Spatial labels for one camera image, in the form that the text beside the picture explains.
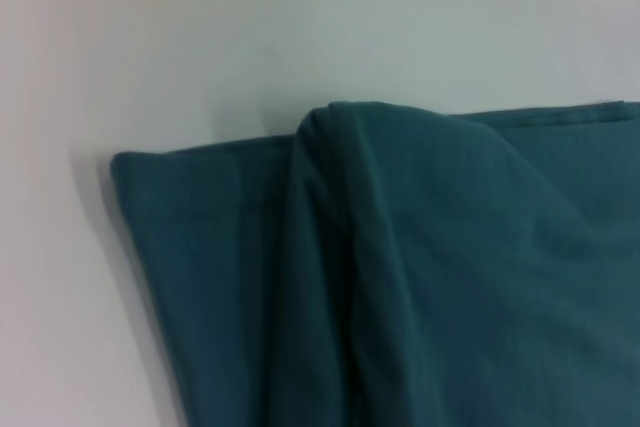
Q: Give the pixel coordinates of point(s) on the teal t-shirt with cream print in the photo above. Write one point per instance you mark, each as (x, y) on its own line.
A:
(400, 272)

